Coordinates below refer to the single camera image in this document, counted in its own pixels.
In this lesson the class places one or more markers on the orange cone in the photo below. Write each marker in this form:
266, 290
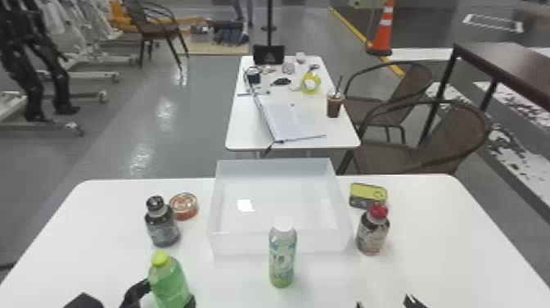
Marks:
383, 36

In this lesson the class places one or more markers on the yellow can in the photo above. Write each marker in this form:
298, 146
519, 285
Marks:
367, 194

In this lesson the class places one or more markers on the brown chair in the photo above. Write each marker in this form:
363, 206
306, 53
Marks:
157, 29
412, 159
386, 112

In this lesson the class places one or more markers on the dark brown side table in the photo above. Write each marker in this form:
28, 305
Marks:
511, 66

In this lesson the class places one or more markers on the white side table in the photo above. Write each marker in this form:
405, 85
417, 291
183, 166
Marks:
245, 129

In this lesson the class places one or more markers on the red capped bottle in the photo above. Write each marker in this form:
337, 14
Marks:
371, 234

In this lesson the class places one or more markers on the red can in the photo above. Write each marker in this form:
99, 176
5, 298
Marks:
184, 205

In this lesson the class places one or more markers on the dark grey bottle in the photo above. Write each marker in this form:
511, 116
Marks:
162, 228

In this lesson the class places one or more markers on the brown drink cup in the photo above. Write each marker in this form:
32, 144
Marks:
334, 107

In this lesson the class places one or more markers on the white and green bottle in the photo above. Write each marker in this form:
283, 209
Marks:
282, 253

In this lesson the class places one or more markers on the black box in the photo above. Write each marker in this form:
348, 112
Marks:
268, 55

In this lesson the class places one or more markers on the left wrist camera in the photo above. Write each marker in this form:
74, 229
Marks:
83, 302

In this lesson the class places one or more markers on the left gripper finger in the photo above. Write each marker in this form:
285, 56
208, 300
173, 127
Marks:
191, 303
132, 296

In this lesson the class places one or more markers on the yellow tape roll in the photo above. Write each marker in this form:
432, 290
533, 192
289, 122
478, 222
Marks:
310, 82

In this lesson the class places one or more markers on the clear box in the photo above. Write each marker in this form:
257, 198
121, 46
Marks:
279, 206

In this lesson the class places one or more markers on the white open notebook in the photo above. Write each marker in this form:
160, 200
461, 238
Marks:
292, 122

